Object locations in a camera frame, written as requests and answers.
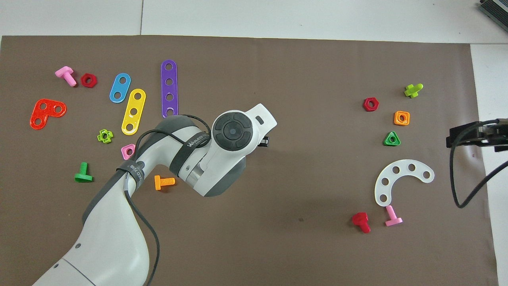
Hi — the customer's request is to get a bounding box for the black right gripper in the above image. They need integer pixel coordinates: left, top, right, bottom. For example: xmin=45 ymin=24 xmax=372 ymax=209
xmin=447 ymin=119 xmax=508 ymax=153

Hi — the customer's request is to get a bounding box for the lime green cross-head screw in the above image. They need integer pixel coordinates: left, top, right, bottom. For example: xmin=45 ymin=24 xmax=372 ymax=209
xmin=404 ymin=83 xmax=424 ymax=99

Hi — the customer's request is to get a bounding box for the pink plastic screw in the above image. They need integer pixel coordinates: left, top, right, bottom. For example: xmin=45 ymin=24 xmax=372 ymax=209
xmin=55 ymin=66 xmax=77 ymax=87
xmin=385 ymin=205 xmax=403 ymax=227

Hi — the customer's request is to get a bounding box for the orange plastic screw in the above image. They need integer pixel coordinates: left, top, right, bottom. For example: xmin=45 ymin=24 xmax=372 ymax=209
xmin=154 ymin=175 xmax=175 ymax=191

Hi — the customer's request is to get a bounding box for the red plastic screw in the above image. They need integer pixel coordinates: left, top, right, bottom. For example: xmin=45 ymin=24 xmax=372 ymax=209
xmin=352 ymin=212 xmax=371 ymax=234

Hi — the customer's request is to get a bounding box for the green plastic screw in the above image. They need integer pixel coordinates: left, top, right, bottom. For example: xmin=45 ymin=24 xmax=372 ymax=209
xmin=74 ymin=162 xmax=94 ymax=183

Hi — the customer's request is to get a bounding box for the brown table mat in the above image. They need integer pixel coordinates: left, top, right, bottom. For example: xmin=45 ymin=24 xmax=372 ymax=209
xmin=0 ymin=35 xmax=498 ymax=286

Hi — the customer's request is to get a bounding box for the white curved perforated plate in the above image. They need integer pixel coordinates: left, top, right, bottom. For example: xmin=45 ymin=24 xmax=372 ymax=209
xmin=374 ymin=160 xmax=435 ymax=207

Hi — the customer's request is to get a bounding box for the purple four-hole plate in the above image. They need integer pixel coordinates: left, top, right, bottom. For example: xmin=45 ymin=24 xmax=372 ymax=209
xmin=161 ymin=60 xmax=179 ymax=119

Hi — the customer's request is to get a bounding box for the yellow three-hole plate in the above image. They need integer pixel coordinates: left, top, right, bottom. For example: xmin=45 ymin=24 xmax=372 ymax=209
xmin=121 ymin=89 xmax=146 ymax=135

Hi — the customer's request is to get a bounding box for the dark grey ribbed device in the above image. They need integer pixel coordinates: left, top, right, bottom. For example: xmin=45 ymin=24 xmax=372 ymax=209
xmin=478 ymin=0 xmax=508 ymax=22

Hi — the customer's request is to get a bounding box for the blue two-hole plate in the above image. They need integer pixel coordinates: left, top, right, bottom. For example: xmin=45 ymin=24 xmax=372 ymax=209
xmin=109 ymin=73 xmax=131 ymax=104

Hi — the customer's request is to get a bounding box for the orange heart-shaped plate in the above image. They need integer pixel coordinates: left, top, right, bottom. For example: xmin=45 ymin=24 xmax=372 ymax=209
xmin=30 ymin=99 xmax=67 ymax=130

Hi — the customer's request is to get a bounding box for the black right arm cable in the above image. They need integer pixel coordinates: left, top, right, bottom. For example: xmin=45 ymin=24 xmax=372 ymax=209
xmin=450 ymin=119 xmax=508 ymax=209

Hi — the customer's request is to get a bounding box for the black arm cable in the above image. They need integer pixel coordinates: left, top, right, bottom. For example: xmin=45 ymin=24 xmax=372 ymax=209
xmin=450 ymin=119 xmax=508 ymax=209
xmin=123 ymin=114 xmax=211 ymax=286

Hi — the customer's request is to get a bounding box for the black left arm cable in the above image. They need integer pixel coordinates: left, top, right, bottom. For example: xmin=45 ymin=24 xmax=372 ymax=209
xmin=123 ymin=114 xmax=211 ymax=286

